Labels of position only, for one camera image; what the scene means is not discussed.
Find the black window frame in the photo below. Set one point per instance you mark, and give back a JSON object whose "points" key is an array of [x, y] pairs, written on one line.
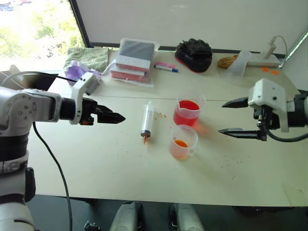
{"points": [[79, 21]]}

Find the clear syringe orange tip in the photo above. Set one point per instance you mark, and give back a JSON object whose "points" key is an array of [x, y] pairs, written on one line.
{"points": [[147, 118]]}

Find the small black clamp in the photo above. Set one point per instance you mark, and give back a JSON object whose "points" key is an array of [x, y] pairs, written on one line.
{"points": [[91, 226]]}

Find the beaker with orange liquid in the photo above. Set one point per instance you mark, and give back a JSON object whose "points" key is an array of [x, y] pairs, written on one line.
{"points": [[179, 149]]}

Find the red box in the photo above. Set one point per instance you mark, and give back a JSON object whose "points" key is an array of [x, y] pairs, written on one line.
{"points": [[130, 75]]}

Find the beaker with red liquid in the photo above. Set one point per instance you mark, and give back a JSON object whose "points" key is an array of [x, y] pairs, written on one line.
{"points": [[186, 115]]}

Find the purple plastic bag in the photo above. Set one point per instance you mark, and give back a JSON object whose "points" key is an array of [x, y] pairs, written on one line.
{"points": [[73, 72]]}

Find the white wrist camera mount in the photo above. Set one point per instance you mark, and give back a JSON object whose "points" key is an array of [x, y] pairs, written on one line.
{"points": [[267, 92], [81, 87]]}

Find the black and red fabric bundle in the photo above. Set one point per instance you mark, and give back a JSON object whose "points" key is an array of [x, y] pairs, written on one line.
{"points": [[195, 54]]}

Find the grey rounded shell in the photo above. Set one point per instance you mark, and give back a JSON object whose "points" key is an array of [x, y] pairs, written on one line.
{"points": [[127, 216], [187, 217]]}

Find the green cloth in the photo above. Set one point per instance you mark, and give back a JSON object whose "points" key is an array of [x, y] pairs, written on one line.
{"points": [[89, 56]]}

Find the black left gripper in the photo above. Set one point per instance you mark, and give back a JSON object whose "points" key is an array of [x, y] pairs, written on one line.
{"points": [[89, 110]]}

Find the pink eraser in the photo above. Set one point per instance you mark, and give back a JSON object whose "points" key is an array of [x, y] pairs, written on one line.
{"points": [[164, 63]]}

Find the black wall strip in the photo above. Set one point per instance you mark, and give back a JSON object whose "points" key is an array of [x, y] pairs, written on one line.
{"points": [[166, 48]]}

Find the white marker blue cap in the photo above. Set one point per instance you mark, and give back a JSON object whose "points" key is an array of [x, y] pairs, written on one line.
{"points": [[168, 69]]}

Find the clear plastic bag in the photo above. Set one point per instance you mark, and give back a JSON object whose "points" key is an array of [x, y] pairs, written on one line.
{"points": [[132, 83]]}

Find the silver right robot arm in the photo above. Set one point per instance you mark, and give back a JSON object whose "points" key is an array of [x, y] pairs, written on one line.
{"points": [[297, 110]]}

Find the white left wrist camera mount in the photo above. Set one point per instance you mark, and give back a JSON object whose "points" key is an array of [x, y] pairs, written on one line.
{"points": [[81, 87]]}

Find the grey and white box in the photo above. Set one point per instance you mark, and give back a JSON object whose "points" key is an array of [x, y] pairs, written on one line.
{"points": [[137, 51]]}

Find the grey frame stand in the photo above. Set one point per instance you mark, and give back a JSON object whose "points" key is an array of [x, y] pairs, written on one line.
{"points": [[36, 83]]}

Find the grey metal frame bar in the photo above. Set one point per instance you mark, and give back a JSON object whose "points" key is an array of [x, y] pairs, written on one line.
{"points": [[294, 48]]}

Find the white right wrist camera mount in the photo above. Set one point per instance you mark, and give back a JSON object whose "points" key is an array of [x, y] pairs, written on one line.
{"points": [[267, 92]]}

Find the white power adapter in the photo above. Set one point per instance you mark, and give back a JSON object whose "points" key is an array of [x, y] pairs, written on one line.
{"points": [[269, 49]]}

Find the empty translucent plastic cup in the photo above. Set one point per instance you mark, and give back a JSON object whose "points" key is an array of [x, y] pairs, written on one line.
{"points": [[238, 66]]}

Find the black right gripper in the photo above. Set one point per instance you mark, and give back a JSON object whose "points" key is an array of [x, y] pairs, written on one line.
{"points": [[268, 118]]}

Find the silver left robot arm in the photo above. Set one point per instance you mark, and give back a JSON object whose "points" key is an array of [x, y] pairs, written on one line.
{"points": [[24, 106]]}

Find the flat white board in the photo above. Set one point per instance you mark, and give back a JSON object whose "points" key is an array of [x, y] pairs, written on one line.
{"points": [[262, 63]]}

